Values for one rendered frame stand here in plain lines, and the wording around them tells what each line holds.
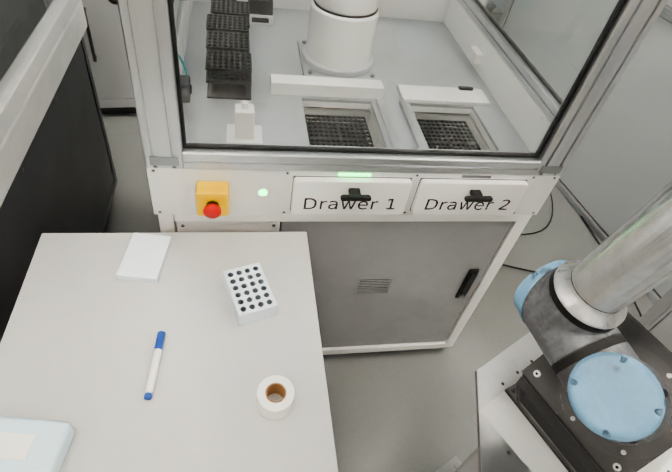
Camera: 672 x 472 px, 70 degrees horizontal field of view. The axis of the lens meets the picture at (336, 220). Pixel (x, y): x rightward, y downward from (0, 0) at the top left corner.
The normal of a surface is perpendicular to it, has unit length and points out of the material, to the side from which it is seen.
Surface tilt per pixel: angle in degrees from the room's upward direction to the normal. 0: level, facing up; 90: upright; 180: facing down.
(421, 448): 0
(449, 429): 0
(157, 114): 90
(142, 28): 90
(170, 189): 90
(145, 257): 0
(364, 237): 90
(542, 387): 45
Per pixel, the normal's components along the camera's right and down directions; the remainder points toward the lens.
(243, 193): 0.14, 0.72
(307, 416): 0.15, -0.70
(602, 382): -0.46, -0.20
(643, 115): -0.96, 0.09
